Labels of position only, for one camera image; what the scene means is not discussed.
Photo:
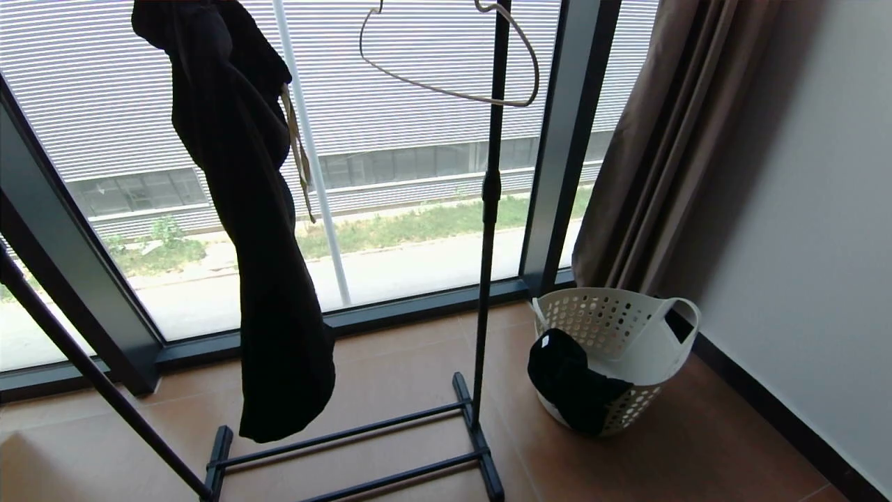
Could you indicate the pink clothes hanger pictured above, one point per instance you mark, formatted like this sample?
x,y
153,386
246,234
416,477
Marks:
x,y
446,90

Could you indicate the brown curtain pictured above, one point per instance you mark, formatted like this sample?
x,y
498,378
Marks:
x,y
662,139

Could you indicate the black clothes rack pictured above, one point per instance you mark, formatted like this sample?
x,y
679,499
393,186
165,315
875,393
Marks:
x,y
491,195

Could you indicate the white laundry basket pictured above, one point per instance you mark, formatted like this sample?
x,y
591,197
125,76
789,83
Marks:
x,y
641,355

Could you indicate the black shorts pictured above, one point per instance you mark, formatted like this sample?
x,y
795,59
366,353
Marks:
x,y
258,279

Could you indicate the window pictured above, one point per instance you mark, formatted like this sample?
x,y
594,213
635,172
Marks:
x,y
571,139

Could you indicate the heap of black clothes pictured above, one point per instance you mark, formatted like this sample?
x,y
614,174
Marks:
x,y
564,376

